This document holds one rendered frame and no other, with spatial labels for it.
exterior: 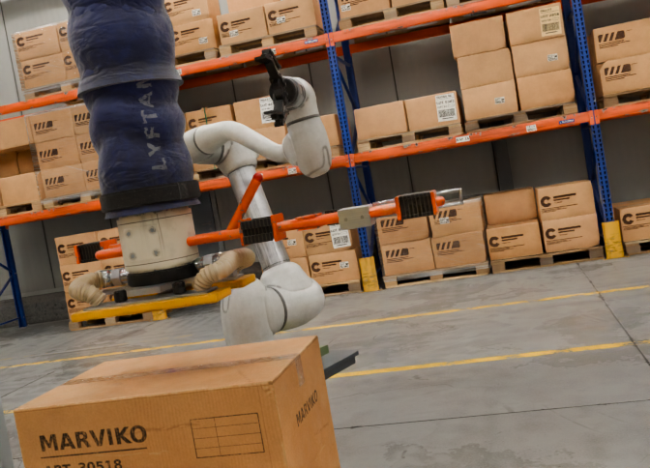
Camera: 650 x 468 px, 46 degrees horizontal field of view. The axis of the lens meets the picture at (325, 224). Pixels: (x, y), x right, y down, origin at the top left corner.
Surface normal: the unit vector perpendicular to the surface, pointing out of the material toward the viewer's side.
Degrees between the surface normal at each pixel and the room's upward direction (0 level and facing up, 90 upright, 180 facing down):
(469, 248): 90
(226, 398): 90
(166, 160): 80
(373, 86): 90
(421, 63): 90
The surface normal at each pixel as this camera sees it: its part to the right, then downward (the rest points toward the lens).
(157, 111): 0.51, -0.40
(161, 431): -0.22, 0.09
